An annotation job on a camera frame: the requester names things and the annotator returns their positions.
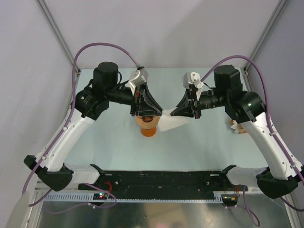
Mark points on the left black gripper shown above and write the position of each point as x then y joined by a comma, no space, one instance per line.
144,104

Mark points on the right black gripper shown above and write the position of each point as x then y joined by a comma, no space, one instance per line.
184,108

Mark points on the white paper coffee filter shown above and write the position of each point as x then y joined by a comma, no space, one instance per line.
168,122

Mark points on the orange glass carafe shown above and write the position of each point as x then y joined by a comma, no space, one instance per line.
148,132

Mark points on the clear glass dripper cone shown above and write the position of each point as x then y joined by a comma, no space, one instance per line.
148,119

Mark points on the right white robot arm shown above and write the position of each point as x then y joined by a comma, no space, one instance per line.
284,171

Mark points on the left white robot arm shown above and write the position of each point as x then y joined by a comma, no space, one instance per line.
105,87

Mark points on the stack of paper filters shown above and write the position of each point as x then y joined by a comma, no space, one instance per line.
238,128

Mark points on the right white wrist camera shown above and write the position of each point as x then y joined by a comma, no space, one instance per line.
193,79

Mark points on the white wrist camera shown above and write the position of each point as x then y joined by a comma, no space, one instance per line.
193,79
137,78

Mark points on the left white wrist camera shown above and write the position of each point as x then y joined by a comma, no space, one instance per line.
137,78

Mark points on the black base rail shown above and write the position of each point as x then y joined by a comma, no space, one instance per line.
165,184

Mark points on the white slotted cable duct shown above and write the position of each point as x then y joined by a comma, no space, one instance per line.
101,197

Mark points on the right aluminium frame post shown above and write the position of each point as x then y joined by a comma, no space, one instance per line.
268,29

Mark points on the aluminium frame post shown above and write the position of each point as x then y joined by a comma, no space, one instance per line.
55,29
268,29

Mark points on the left aluminium frame post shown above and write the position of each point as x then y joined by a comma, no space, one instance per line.
55,29

